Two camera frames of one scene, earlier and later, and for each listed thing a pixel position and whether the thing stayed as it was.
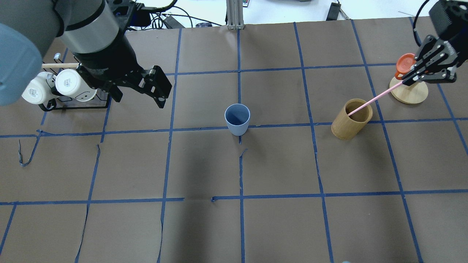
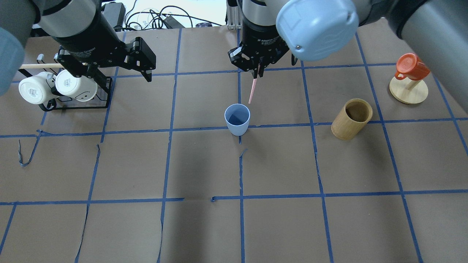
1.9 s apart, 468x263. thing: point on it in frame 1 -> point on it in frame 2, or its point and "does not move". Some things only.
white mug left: (41, 89) does not move
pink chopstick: (401, 83) -> (255, 80)
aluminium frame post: (234, 9) does not move
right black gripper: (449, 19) -> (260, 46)
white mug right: (70, 83) does not move
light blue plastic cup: (237, 116) does not move
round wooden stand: (413, 94) does not move
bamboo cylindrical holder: (355, 115) does not move
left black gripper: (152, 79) -> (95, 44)
